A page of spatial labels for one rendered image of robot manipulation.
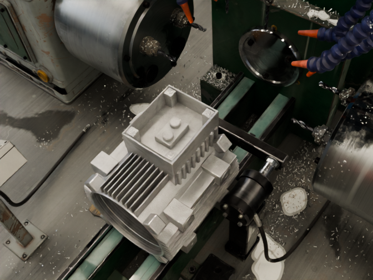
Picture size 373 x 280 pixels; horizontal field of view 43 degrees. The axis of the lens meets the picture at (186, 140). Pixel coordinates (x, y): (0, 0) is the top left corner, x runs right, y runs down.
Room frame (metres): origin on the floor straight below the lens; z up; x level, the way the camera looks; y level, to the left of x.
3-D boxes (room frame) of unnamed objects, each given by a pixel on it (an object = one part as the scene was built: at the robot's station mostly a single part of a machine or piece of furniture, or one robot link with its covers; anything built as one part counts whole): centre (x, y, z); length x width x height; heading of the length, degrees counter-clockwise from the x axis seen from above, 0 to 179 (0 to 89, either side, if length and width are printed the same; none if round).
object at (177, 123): (0.45, 0.02, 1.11); 0.12 x 0.11 x 0.07; 138
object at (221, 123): (0.51, -0.07, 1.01); 0.26 x 0.04 x 0.03; 48
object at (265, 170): (0.41, -0.12, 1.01); 0.08 x 0.02 x 0.02; 138
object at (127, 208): (0.42, 0.05, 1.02); 0.20 x 0.19 x 0.19; 138
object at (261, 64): (0.68, -0.19, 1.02); 0.15 x 0.02 x 0.15; 48
